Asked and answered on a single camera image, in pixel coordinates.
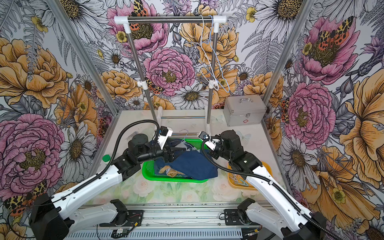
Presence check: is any green capped bottle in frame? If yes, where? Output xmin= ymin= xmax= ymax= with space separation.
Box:
xmin=102 ymin=155 xmax=111 ymax=164

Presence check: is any yellow plastic tray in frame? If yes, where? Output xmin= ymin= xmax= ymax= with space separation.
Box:
xmin=227 ymin=162 xmax=273 ymax=191

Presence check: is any tan t-shirt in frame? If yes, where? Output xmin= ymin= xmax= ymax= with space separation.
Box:
xmin=159 ymin=166 xmax=186 ymax=178

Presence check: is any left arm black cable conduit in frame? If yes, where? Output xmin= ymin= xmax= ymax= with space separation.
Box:
xmin=5 ymin=119 xmax=161 ymax=240

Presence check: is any dark navy t-shirt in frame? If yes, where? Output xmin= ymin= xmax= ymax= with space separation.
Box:
xmin=154 ymin=139 xmax=218 ymax=181

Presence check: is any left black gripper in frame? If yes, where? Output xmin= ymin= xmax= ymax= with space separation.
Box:
xmin=138 ymin=138 xmax=186 ymax=164

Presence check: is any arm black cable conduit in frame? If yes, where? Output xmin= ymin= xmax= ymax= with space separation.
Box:
xmin=200 ymin=139 xmax=343 ymax=240
xmin=5 ymin=119 xmax=161 ymax=240

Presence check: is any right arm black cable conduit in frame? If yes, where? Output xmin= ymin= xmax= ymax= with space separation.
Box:
xmin=200 ymin=139 xmax=343 ymax=240

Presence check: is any silver metal case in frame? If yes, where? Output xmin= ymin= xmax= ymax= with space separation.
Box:
xmin=223 ymin=95 xmax=267 ymax=127

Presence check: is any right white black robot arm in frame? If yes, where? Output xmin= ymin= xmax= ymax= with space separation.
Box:
xmin=199 ymin=130 xmax=327 ymax=240

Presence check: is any teal clothespin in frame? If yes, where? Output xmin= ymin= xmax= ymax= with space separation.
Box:
xmin=234 ymin=178 xmax=249 ymax=187

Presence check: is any green perforated plastic basket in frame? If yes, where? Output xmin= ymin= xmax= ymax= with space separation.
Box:
xmin=142 ymin=139 xmax=218 ymax=183

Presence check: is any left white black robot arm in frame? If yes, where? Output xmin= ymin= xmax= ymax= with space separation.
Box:
xmin=29 ymin=134 xmax=185 ymax=240

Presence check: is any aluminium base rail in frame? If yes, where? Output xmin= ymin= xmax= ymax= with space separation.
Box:
xmin=50 ymin=203 xmax=310 ymax=240

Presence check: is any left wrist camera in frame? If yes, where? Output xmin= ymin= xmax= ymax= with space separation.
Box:
xmin=157 ymin=126 xmax=173 ymax=149

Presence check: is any metal clothes rack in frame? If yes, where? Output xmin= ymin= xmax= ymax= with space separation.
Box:
xmin=114 ymin=15 xmax=227 ymax=134

